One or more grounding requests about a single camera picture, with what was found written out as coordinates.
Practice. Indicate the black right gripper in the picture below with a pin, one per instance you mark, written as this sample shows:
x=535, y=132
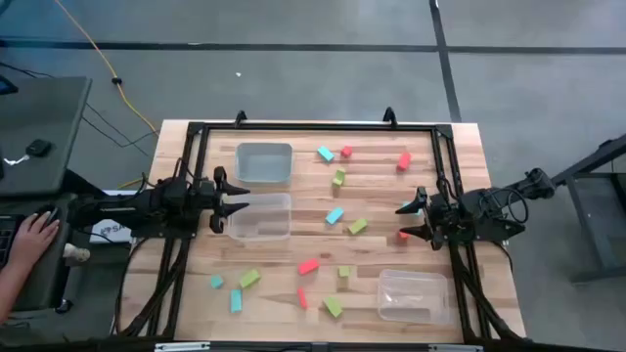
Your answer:
x=436, y=242

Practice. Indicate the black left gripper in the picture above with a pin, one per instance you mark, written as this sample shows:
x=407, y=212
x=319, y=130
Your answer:
x=218, y=224

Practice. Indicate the blue rectangular block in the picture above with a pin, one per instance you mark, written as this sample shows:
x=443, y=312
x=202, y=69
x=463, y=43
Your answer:
x=326, y=154
x=334, y=215
x=405, y=204

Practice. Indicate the small red cube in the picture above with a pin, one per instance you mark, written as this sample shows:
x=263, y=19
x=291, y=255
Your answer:
x=403, y=235
x=346, y=151

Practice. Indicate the green rectangular block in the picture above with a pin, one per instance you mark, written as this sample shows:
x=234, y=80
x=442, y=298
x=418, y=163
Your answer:
x=250, y=278
x=358, y=226
x=339, y=177

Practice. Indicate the red rectangular block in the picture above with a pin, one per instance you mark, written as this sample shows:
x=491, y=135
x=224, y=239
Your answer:
x=302, y=297
x=404, y=161
x=308, y=266

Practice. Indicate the small blue cube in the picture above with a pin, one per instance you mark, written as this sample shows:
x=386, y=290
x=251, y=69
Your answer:
x=216, y=281

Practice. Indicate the small green cube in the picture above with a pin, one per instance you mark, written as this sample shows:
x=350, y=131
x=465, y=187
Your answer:
x=344, y=271

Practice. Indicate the long blue block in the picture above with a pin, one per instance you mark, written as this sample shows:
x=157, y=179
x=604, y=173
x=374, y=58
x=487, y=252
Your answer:
x=236, y=300

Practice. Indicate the long green block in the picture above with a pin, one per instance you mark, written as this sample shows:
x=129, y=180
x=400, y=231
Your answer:
x=332, y=306

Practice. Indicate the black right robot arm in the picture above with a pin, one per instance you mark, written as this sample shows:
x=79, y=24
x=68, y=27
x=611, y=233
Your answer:
x=489, y=210

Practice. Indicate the person's forearm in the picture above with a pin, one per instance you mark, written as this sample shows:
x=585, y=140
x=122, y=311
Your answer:
x=10, y=288

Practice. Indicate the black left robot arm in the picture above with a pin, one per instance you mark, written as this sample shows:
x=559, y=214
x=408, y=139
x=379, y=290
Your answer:
x=147, y=203

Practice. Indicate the clear plastic bin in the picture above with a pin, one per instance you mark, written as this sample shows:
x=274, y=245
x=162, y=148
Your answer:
x=413, y=296
x=259, y=222

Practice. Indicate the grey translucent plastic bin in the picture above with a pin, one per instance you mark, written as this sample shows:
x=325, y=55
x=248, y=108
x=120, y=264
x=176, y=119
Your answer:
x=264, y=162

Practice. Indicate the white printed sign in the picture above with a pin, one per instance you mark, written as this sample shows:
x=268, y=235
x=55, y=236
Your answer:
x=110, y=230

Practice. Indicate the beige plastic fitting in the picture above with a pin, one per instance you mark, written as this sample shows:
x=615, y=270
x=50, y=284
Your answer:
x=76, y=252

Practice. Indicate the black computer mouse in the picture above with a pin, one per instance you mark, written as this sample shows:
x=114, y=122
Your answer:
x=49, y=214

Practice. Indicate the black desk foot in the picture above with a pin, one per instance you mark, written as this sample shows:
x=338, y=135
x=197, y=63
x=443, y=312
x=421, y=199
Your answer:
x=63, y=306

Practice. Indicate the small black device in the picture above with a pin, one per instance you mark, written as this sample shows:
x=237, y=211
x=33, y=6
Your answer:
x=38, y=147

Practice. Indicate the person's hand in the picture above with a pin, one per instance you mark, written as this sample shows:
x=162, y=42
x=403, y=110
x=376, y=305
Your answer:
x=31, y=239

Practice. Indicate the dark grey desk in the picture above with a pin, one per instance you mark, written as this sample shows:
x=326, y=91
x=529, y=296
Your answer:
x=44, y=112

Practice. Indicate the black keyboard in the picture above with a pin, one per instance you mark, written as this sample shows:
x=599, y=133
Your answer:
x=7, y=234

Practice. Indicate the black screen device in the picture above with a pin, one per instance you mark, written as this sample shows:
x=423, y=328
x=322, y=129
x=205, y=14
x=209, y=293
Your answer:
x=7, y=85

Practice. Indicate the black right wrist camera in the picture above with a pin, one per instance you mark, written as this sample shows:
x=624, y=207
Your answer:
x=442, y=212

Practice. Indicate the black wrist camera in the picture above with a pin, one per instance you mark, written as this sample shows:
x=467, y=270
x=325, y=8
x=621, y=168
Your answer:
x=442, y=212
x=205, y=195

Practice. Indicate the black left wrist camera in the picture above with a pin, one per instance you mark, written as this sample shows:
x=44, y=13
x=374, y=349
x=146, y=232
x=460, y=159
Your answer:
x=205, y=195

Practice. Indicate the black frame clamp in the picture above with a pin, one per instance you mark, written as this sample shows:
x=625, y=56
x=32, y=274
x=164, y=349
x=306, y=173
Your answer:
x=239, y=117
x=389, y=116

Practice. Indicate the black aluminium table frame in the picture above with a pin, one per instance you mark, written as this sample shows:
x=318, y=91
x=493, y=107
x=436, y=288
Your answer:
x=318, y=127

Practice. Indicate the silver metal bracket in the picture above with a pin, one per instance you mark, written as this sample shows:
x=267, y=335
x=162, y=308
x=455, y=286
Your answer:
x=455, y=348
x=182, y=347

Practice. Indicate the black side table frame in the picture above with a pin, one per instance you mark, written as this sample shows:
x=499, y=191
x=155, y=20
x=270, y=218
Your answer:
x=592, y=161

